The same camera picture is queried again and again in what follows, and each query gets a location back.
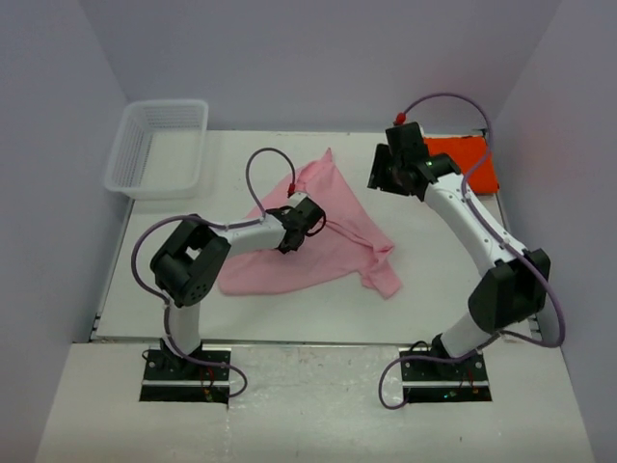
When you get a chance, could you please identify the pink t shirt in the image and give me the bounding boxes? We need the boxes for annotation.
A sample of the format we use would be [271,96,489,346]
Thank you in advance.
[217,150,402,299]

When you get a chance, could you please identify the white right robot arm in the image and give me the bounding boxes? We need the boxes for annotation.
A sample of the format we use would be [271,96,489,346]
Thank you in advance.
[368,123,550,379]

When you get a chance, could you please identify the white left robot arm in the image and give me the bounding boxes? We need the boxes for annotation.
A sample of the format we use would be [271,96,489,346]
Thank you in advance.
[149,193,326,379]

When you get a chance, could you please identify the orange folded t shirt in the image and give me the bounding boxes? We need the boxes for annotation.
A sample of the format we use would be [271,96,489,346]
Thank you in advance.
[424,136,499,195]

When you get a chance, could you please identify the white plastic basket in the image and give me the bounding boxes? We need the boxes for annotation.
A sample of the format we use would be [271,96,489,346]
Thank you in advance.
[104,99,209,201]

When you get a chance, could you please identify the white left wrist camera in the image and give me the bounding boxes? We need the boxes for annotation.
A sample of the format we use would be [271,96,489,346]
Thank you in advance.
[286,192,308,207]

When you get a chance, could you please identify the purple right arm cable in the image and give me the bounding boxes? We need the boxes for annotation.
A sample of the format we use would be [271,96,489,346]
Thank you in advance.
[393,92,566,348]

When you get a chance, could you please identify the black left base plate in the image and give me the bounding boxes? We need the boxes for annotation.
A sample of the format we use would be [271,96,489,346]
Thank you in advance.
[139,348,230,405]

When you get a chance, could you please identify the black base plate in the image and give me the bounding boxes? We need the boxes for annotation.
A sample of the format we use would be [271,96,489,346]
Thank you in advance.
[400,353,493,404]
[139,348,230,405]

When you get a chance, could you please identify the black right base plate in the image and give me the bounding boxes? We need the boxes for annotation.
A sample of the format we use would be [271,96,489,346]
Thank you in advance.
[400,353,493,404]

